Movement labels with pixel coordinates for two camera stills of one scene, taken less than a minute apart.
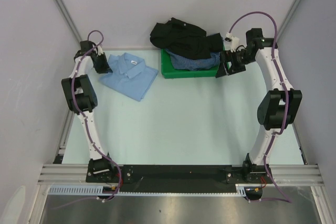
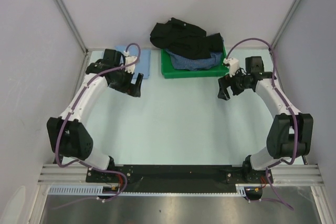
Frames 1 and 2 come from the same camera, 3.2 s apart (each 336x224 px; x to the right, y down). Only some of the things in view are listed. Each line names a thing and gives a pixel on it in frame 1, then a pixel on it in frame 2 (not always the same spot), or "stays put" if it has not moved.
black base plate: [180, 178] stays put
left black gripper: [105, 68] -> [132, 89]
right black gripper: [228, 56] -> [223, 83]
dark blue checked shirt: [178, 62] stays put
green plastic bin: [168, 71] stays put
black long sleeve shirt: [185, 40] stays put
